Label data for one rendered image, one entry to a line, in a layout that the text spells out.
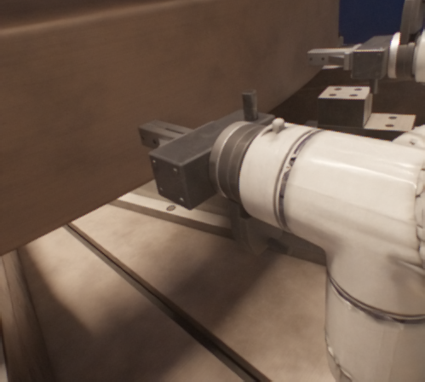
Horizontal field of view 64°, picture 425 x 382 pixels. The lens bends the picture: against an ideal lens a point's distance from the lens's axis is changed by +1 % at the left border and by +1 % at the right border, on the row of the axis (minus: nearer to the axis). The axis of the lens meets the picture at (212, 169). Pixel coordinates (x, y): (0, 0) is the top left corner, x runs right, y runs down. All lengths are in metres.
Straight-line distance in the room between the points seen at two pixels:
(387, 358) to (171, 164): 0.21
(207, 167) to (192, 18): 0.36
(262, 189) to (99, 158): 0.32
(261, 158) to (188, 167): 0.07
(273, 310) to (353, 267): 0.84
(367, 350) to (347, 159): 0.14
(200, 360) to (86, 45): 0.79
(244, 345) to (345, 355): 0.71
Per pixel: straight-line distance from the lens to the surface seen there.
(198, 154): 0.30
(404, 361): 0.30
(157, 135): 0.40
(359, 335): 0.29
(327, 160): 0.24
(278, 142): 0.26
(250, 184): 0.27
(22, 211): 0.52
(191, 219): 1.37
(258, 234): 0.34
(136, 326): 1.12
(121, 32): 0.53
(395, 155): 0.24
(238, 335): 1.03
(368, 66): 0.66
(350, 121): 1.02
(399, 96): 2.14
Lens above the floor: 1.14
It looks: 27 degrees down
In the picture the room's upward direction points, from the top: 9 degrees counter-clockwise
